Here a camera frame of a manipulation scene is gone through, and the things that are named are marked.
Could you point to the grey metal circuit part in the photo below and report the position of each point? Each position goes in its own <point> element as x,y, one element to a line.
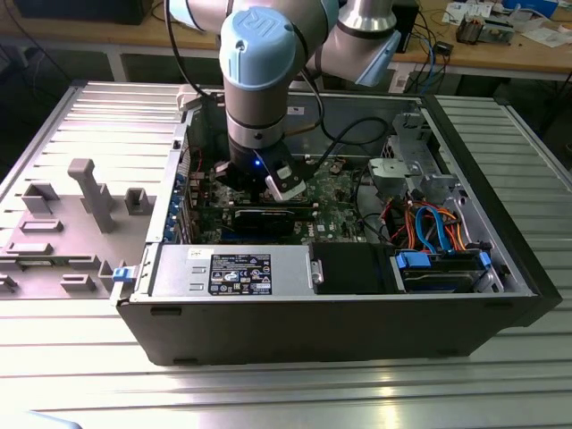
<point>500,29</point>

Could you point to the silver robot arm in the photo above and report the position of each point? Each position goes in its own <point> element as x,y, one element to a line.
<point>254,89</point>

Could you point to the hard disk in blue carrier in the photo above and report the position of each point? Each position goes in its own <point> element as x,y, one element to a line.
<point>438,281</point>

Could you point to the wooden desk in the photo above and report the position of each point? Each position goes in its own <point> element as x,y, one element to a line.
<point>491,58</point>

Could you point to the black graphics card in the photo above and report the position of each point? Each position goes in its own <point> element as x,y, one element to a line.
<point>263,221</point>

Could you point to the silver coin battery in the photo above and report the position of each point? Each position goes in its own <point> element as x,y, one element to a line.
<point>336,167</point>

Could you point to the black plastic shroud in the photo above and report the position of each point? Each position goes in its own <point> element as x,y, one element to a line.
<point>348,268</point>

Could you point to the blue case latch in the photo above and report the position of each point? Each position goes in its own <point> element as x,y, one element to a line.
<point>123,274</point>

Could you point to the black monitor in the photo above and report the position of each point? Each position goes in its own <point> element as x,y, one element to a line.
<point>80,11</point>

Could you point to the silver metal disk bay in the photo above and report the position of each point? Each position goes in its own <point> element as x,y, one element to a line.
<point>389,170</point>

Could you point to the green motherboard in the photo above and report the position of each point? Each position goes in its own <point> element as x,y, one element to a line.
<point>330,210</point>

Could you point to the blue box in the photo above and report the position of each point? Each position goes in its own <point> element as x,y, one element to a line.
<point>529,4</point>

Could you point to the white papers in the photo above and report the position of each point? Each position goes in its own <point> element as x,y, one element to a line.
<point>547,36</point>

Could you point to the grey parts rack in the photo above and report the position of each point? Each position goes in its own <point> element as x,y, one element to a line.
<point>67,223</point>

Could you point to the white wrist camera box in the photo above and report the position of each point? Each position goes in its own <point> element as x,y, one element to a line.
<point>286,187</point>

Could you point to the black PC case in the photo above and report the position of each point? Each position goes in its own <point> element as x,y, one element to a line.
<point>313,330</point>

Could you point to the silver power supply unit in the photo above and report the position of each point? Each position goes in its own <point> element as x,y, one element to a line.
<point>179,268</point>

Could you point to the copper heat sink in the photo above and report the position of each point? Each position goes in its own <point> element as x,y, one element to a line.
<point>467,31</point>

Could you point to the small black device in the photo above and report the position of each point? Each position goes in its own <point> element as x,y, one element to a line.
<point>444,47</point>

